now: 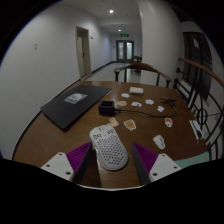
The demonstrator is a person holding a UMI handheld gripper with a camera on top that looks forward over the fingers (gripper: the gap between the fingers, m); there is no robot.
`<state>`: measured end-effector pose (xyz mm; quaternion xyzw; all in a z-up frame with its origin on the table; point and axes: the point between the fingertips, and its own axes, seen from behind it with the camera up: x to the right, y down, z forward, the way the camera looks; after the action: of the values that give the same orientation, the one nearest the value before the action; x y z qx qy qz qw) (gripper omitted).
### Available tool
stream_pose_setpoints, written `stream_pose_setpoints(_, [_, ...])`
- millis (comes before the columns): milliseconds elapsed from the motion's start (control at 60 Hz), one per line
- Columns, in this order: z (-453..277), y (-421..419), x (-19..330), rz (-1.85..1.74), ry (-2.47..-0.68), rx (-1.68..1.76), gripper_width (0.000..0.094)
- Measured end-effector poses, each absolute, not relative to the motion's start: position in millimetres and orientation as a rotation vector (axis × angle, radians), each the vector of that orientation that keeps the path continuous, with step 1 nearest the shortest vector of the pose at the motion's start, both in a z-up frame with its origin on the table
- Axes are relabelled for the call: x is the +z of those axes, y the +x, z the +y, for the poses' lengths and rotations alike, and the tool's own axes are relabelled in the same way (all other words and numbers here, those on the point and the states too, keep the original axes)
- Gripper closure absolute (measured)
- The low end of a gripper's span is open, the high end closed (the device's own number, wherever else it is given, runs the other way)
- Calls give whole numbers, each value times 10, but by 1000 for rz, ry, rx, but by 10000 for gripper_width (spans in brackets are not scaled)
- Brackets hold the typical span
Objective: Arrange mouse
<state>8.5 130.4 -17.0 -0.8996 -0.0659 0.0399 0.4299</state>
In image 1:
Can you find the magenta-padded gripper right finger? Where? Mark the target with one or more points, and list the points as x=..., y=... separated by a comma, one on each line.
x=148, y=157

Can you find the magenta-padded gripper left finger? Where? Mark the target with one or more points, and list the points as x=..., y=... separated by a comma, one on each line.
x=78, y=156

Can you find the white honeycomb computer mouse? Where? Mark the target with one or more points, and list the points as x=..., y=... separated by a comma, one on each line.
x=110, y=148

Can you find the red and white sticker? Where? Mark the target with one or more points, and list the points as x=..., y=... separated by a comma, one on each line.
x=168, y=122

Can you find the black closed laptop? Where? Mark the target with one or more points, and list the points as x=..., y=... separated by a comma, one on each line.
x=71, y=105

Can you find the small black box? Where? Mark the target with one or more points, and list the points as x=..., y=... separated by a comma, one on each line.
x=106, y=108

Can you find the black key bunch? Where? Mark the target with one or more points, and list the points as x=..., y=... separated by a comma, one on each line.
x=167, y=100

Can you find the black railing with wooden handrail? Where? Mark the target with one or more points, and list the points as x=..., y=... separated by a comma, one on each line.
x=203, y=100

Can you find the wooden armchair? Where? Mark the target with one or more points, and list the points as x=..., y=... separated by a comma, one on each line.
x=141, y=68

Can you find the white side door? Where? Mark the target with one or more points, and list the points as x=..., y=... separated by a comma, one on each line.
x=82, y=51

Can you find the dark window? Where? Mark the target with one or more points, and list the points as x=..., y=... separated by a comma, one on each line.
x=196, y=60

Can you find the glass double door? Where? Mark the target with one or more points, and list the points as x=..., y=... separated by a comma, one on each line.
x=125, y=50

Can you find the green exit sign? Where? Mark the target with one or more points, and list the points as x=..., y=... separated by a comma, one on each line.
x=124, y=35

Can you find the round ceiling light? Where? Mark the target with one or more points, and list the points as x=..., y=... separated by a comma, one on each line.
x=111, y=11

